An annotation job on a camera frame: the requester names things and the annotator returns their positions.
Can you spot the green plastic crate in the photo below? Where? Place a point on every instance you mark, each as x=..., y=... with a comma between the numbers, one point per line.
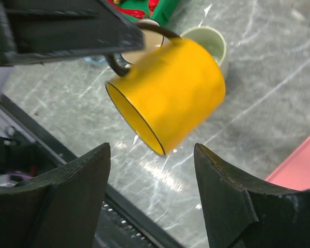
x=160, y=11

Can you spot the cream mug black handle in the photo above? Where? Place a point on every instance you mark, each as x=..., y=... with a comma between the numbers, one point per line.
x=152, y=41

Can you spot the pink plastic tray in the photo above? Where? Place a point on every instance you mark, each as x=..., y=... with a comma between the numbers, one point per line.
x=294, y=172

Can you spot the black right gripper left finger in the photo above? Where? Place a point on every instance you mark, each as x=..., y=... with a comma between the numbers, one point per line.
x=59, y=208

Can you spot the yellow mug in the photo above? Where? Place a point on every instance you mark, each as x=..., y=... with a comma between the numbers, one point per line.
x=169, y=92

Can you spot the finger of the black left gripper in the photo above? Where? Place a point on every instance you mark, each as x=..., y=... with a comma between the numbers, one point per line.
x=38, y=32

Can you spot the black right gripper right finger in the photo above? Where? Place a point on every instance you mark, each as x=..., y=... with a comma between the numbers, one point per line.
x=241, y=210

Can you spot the pale green mug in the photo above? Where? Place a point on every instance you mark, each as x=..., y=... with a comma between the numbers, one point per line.
x=213, y=41

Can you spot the black front mounting rail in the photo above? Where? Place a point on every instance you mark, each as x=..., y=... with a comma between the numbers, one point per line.
x=27, y=150

